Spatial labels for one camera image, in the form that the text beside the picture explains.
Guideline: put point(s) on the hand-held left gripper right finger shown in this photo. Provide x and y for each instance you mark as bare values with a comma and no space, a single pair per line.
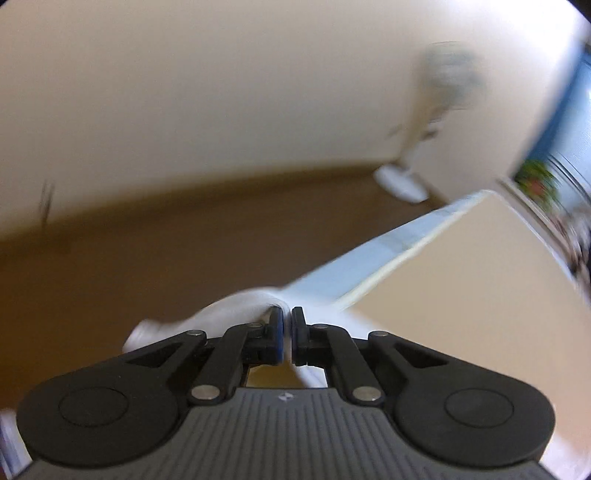
297,334

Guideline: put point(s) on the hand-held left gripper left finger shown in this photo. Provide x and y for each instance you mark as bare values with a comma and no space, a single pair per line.
277,334

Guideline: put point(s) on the white garment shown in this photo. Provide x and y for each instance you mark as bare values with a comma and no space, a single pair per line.
231,309

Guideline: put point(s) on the white standing fan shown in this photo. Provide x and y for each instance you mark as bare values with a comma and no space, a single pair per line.
400,182

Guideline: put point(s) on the green potted plant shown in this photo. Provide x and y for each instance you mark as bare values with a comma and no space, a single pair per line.
535,177

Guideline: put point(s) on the blue curtain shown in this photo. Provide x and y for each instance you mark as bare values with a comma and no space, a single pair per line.
565,115

